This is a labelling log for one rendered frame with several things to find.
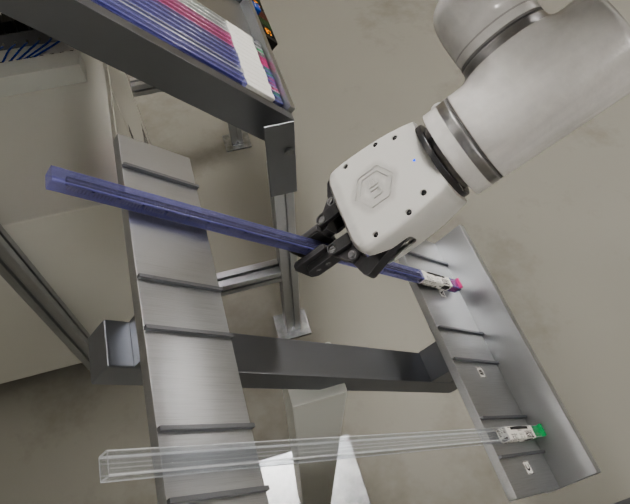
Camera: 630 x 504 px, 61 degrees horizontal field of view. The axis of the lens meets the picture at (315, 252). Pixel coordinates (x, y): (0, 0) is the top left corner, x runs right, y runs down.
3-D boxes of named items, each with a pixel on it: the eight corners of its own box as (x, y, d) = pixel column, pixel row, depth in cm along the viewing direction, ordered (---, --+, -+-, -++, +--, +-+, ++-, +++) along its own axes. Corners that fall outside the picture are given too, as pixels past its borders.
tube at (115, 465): (529, 428, 62) (538, 424, 62) (536, 440, 62) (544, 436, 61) (98, 457, 29) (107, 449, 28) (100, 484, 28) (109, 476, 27)
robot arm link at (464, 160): (431, 78, 46) (402, 101, 47) (477, 151, 41) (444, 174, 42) (469, 124, 52) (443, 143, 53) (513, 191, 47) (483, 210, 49)
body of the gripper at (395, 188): (411, 94, 47) (316, 170, 52) (461, 178, 42) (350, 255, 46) (447, 132, 53) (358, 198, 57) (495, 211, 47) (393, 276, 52)
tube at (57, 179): (450, 284, 71) (456, 279, 70) (454, 293, 70) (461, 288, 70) (45, 175, 37) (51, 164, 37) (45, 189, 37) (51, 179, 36)
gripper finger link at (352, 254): (343, 226, 50) (291, 264, 53) (354, 253, 49) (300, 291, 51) (362, 237, 53) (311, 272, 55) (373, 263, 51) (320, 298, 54)
